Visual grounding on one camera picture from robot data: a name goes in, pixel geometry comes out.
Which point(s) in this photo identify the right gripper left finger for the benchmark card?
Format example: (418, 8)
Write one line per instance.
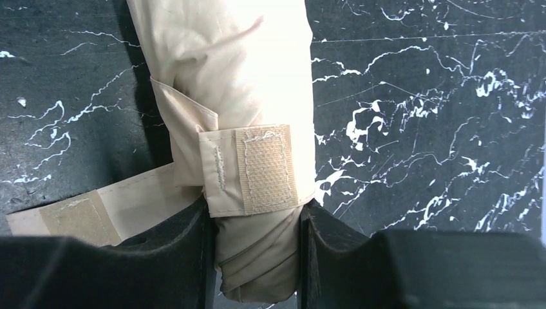
(167, 266)

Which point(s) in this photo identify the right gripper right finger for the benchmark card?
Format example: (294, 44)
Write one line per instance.
(342, 268)

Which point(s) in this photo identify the beige folding umbrella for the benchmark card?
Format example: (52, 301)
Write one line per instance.
(233, 84)

